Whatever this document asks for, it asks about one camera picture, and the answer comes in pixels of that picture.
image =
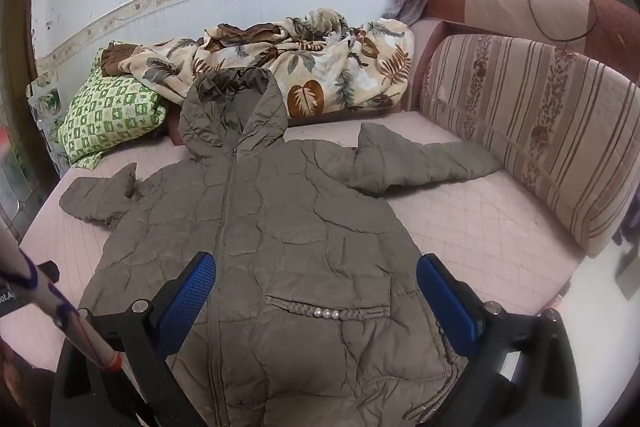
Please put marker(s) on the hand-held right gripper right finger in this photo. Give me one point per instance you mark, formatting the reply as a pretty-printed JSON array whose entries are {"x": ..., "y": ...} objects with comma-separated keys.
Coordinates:
[{"x": 445, "y": 302}]

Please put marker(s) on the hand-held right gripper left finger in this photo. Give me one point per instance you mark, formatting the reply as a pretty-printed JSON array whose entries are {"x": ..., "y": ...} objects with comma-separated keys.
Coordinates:
[{"x": 187, "y": 302}]

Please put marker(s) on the olive green hooded puffer jacket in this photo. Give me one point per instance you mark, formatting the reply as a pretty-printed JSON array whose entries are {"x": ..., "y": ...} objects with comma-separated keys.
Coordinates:
[{"x": 300, "y": 232}]

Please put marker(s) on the white pole with blue tape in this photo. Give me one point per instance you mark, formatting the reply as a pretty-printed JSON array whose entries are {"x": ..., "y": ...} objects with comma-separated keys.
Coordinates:
[{"x": 85, "y": 332}]

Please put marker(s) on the striped floral sofa cushion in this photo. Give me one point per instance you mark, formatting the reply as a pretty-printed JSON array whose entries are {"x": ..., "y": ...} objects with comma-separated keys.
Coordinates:
[{"x": 540, "y": 132}]

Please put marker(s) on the green and white patterned pillow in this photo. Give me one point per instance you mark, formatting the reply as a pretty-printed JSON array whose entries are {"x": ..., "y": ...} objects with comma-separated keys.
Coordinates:
[{"x": 110, "y": 112}]

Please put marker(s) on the leaf print bag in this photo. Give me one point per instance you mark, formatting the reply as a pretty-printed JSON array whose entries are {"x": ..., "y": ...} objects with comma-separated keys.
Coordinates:
[{"x": 47, "y": 99}]

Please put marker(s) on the leaf print fleece blanket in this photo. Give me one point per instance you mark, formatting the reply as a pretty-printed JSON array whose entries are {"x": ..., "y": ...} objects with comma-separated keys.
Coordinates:
[{"x": 310, "y": 57}]

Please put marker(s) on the grey cloth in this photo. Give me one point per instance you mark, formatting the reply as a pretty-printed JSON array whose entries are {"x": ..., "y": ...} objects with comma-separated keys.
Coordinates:
[{"x": 412, "y": 9}]

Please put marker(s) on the brown and beige sofa backrest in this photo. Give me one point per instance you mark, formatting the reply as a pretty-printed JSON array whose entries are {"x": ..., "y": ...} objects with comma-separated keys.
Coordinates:
[{"x": 500, "y": 2}]

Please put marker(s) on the brown wooden door frame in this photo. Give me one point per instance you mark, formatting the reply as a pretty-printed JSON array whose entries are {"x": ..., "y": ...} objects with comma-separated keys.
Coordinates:
[{"x": 20, "y": 57}]

